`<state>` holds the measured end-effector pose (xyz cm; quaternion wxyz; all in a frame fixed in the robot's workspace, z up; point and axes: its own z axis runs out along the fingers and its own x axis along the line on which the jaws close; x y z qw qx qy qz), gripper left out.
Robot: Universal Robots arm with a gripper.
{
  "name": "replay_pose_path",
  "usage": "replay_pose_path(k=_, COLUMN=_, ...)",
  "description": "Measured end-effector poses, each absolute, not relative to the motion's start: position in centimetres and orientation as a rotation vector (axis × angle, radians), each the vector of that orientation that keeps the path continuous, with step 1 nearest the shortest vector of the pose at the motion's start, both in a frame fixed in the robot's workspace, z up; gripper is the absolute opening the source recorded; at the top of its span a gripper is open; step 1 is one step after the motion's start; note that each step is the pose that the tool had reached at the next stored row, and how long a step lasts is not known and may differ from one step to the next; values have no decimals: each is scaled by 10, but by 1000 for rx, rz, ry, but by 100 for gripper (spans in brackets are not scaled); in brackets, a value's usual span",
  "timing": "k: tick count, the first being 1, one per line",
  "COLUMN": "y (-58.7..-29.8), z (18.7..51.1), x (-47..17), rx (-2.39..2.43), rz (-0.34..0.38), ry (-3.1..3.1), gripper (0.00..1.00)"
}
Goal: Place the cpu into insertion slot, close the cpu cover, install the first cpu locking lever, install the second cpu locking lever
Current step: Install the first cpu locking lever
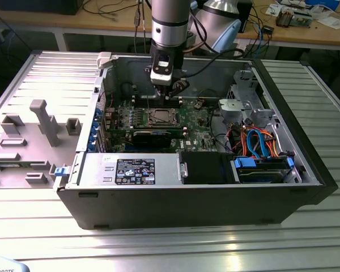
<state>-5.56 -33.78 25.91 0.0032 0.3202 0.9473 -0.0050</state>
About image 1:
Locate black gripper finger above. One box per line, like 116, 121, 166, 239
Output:
169, 76, 191, 99
157, 84, 171, 102

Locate silver CPU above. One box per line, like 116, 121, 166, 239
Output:
154, 110, 174, 123

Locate black graphics card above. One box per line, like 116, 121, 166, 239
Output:
110, 127, 188, 150

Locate green motherboard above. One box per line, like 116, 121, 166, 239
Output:
101, 97, 226, 156

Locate grey metal drive cage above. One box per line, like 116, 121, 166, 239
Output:
217, 69, 276, 126

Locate grey case latch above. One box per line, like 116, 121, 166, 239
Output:
97, 52, 114, 69

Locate black tower box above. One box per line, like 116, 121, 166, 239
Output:
239, 0, 253, 33

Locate wooden desk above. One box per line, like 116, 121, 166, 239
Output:
0, 0, 340, 52

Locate silver power supply unit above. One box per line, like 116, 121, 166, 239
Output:
83, 152, 182, 188

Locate white card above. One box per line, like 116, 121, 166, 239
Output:
265, 2, 282, 16

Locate copper heatsink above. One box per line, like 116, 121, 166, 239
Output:
276, 7, 295, 28

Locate black open PC case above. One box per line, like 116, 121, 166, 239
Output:
53, 52, 338, 231

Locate hard disk in blue carrier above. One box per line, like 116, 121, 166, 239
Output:
232, 157, 296, 184

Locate blue plastic clip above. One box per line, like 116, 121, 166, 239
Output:
53, 166, 71, 179

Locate green circuit board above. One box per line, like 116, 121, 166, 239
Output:
293, 10, 315, 28

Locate black computer box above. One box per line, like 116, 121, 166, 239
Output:
0, 0, 80, 15

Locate blue box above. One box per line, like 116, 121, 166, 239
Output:
305, 0, 340, 9

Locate grey parts rack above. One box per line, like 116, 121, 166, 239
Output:
0, 99, 84, 190

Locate white papers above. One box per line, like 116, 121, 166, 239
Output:
314, 15, 340, 31

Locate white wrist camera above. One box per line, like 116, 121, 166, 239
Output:
150, 53, 174, 86

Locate black camera cable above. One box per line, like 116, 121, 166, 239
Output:
181, 48, 246, 79

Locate black wire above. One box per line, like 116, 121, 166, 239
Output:
210, 107, 235, 155

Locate grey hanging cable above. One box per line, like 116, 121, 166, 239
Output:
133, 0, 148, 54

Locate orange wire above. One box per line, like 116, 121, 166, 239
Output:
263, 130, 281, 158
228, 127, 246, 155

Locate silver metal bracket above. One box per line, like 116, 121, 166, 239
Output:
178, 161, 189, 178

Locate blue cable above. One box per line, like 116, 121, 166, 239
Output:
257, 24, 269, 59

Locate blue wire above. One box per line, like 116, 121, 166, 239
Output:
245, 129, 269, 159

